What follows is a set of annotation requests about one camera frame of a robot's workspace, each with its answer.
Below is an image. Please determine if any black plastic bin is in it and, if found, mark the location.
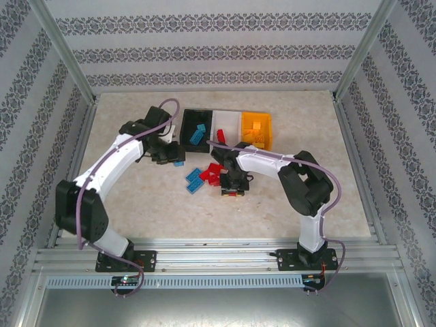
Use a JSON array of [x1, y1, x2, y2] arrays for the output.
[[179, 108, 216, 153]]

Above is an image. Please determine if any white plastic bin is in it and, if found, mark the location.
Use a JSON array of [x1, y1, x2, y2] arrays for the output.
[[208, 110, 244, 153]]

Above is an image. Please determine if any yellow plastic bin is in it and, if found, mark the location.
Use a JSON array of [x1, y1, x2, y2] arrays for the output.
[[240, 111, 274, 151]]

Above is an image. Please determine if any grey metal panel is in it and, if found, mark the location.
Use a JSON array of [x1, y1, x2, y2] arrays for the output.
[[20, 272, 420, 327]]

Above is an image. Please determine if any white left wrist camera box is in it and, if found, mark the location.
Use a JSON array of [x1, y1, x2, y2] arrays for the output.
[[159, 124, 177, 144]]

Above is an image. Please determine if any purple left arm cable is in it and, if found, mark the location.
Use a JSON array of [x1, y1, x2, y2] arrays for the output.
[[76, 98, 181, 298]]

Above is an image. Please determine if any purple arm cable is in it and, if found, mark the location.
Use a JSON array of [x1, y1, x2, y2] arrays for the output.
[[206, 139, 343, 296], [76, 98, 181, 298]]

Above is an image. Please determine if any aluminium mounting rail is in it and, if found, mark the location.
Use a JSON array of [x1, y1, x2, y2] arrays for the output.
[[32, 238, 405, 273]]

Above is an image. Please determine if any aluminium side rail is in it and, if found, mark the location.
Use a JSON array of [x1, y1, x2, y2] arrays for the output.
[[46, 97, 99, 248], [332, 97, 389, 246]]

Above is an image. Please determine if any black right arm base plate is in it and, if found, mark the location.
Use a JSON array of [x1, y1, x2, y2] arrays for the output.
[[275, 247, 340, 273]]

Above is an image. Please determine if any grey slotted cable duct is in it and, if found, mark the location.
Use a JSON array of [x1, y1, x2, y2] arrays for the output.
[[46, 275, 304, 290]]

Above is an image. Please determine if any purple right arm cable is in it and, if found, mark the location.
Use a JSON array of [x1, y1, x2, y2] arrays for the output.
[[206, 139, 343, 296]]

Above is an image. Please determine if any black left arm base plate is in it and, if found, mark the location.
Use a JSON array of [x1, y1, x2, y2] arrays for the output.
[[95, 250, 157, 273]]

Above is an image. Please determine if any aluminium frame post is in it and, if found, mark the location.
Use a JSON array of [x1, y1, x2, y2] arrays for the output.
[[332, 0, 398, 102], [27, 0, 99, 105]]

